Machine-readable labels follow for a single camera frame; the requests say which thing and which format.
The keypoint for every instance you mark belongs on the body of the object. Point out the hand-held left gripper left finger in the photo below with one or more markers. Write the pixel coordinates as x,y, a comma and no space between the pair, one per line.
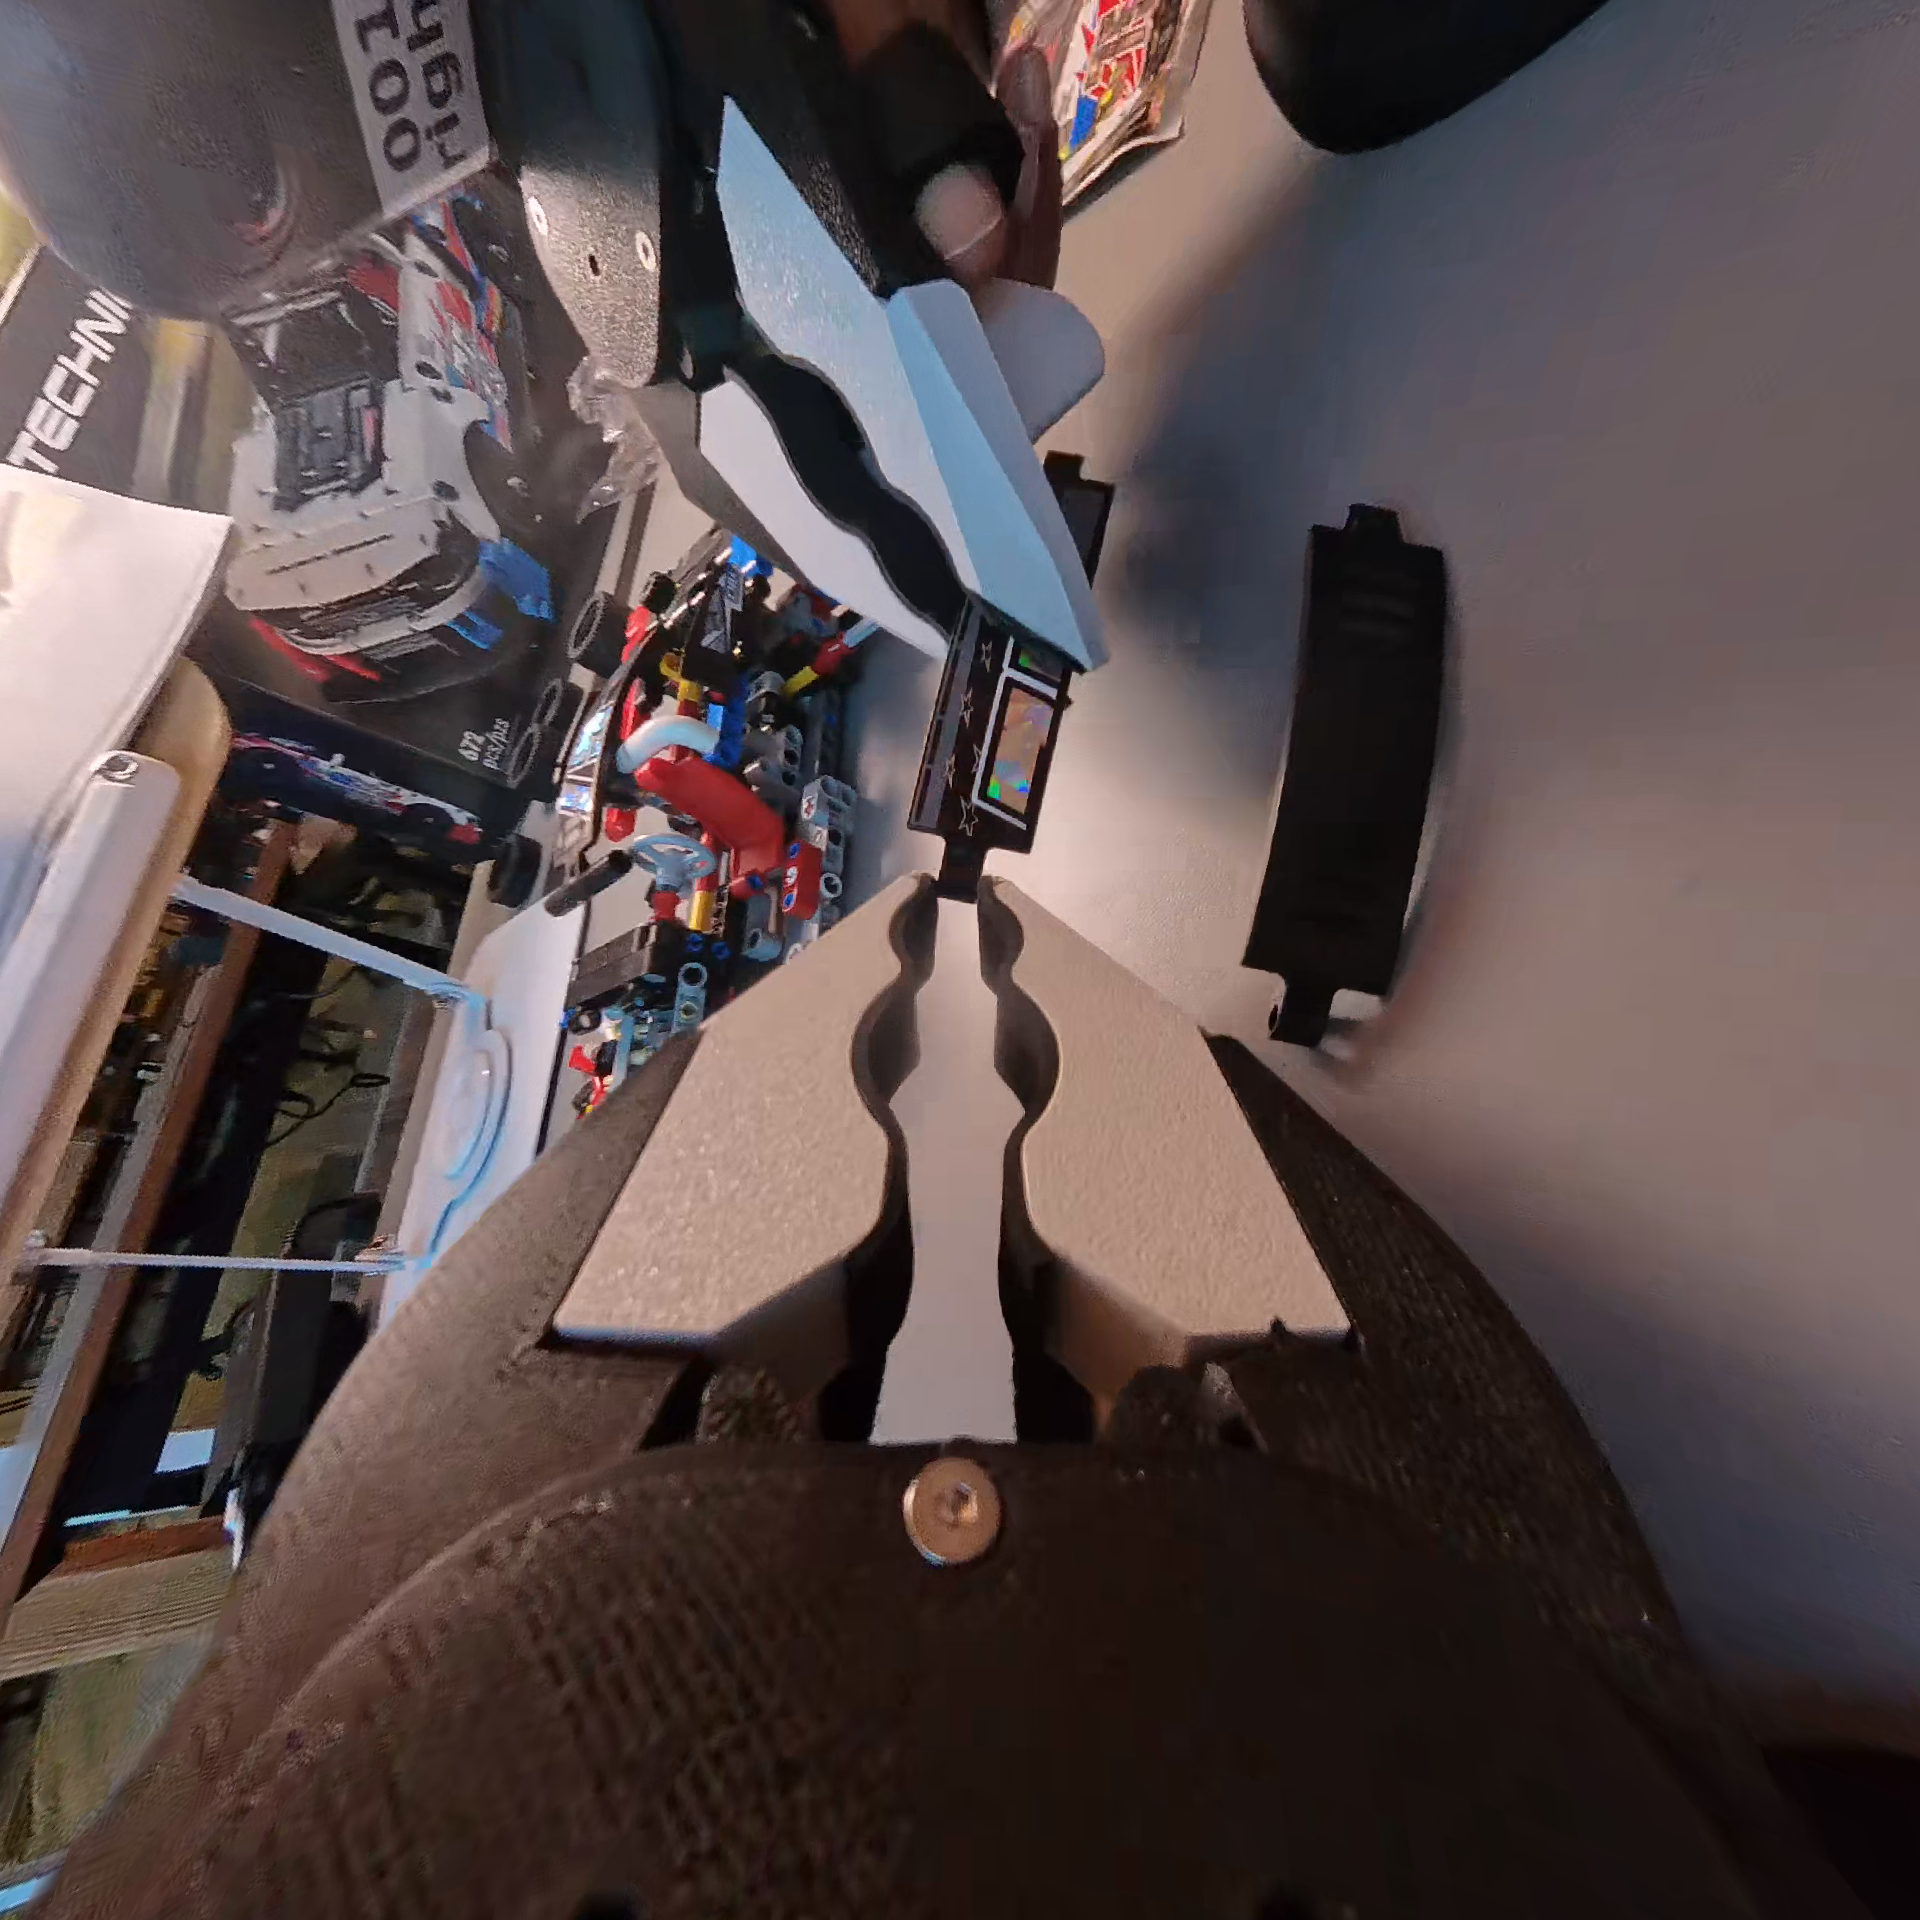
720,1184

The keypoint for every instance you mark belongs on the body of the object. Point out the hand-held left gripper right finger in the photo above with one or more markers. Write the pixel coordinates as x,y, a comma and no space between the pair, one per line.
1184,1201

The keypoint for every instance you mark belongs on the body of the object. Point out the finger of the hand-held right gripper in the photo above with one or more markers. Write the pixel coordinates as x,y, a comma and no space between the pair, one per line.
840,329
796,509

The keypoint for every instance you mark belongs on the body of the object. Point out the black curved lego panel with stickers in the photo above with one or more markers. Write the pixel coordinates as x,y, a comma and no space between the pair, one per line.
961,749

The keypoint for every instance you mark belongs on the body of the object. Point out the lego sticker sheet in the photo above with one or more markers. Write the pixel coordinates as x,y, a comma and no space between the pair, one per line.
1118,89

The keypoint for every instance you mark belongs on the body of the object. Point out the black lego tire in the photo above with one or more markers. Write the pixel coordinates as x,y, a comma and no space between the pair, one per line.
515,874
597,633

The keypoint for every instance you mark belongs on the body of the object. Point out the lego race car model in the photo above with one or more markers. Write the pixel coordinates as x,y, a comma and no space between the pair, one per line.
720,810

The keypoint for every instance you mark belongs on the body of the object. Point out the lego set box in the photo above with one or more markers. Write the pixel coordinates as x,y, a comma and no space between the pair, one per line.
376,493

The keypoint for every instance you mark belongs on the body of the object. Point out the plain black curved lego panel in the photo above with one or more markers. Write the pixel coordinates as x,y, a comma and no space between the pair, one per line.
1350,780

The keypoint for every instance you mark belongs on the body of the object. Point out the person's right hand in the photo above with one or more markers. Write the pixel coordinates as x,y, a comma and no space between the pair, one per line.
961,217

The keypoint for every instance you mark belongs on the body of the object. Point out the white rounded board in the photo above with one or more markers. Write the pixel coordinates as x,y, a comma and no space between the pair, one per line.
481,1078

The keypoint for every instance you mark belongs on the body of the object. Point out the white paper booklet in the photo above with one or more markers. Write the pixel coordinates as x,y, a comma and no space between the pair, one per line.
91,629

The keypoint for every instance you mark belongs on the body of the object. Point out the black rounded case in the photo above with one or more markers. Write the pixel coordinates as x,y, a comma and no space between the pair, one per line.
1395,76

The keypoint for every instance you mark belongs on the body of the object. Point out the wooden shelf frame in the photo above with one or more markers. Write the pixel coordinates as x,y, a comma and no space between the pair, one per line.
91,1078

